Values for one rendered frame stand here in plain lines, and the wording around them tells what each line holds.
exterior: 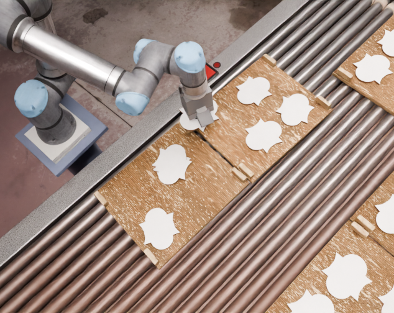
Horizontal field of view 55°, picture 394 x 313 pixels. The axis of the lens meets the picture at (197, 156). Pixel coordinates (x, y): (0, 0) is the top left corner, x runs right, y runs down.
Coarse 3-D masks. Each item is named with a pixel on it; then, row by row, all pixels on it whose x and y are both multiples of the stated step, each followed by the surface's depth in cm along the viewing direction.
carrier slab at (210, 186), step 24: (168, 144) 136; (192, 144) 135; (144, 168) 132; (192, 168) 131; (216, 168) 130; (120, 192) 129; (144, 192) 129; (168, 192) 128; (192, 192) 127; (216, 192) 126; (240, 192) 126; (120, 216) 126; (144, 216) 125; (192, 216) 124; (144, 240) 122
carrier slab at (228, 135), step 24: (264, 72) 145; (216, 96) 142; (288, 96) 140; (312, 96) 139; (216, 120) 138; (240, 120) 137; (264, 120) 136; (312, 120) 135; (216, 144) 134; (240, 144) 133; (288, 144) 131; (264, 168) 128
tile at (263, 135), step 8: (256, 128) 134; (264, 128) 134; (272, 128) 134; (280, 128) 133; (248, 136) 133; (256, 136) 133; (264, 136) 132; (272, 136) 132; (248, 144) 132; (256, 144) 131; (264, 144) 131; (272, 144) 131
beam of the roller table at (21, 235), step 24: (288, 0) 162; (312, 0) 164; (264, 24) 158; (240, 48) 153; (168, 96) 147; (144, 120) 143; (168, 120) 142; (120, 144) 140; (144, 144) 140; (96, 168) 136; (72, 192) 133; (48, 216) 130; (0, 240) 128; (24, 240) 127; (0, 264) 125
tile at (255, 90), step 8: (248, 80) 143; (256, 80) 143; (264, 80) 142; (240, 88) 142; (248, 88) 141; (256, 88) 141; (264, 88) 141; (240, 96) 140; (248, 96) 140; (256, 96) 140; (264, 96) 139; (248, 104) 139; (256, 104) 139
